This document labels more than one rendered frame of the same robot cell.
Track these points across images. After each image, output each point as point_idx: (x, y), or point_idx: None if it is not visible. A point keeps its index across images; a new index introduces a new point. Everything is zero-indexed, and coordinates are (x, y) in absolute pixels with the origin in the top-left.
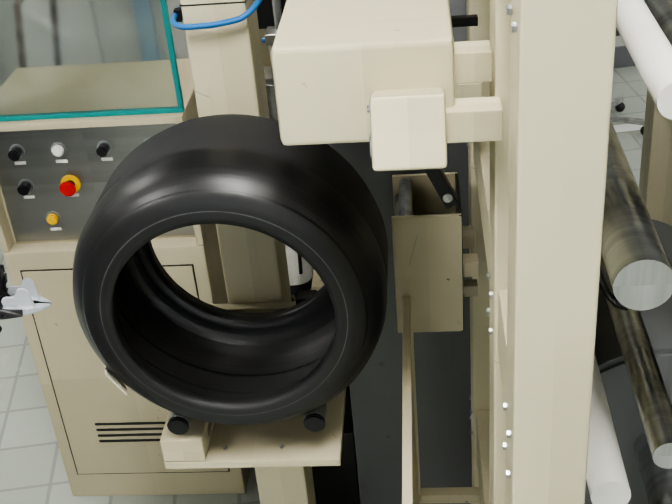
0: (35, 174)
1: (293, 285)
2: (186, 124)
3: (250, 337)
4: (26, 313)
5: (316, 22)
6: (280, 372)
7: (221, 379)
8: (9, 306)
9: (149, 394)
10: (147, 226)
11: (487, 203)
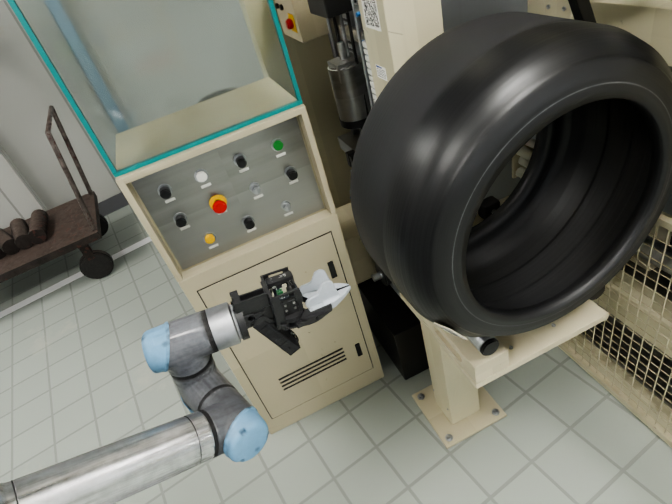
0: (185, 205)
1: None
2: (444, 38)
3: (471, 251)
4: (335, 305)
5: None
6: (521, 266)
7: (483, 292)
8: (315, 306)
9: (486, 329)
10: (513, 135)
11: None
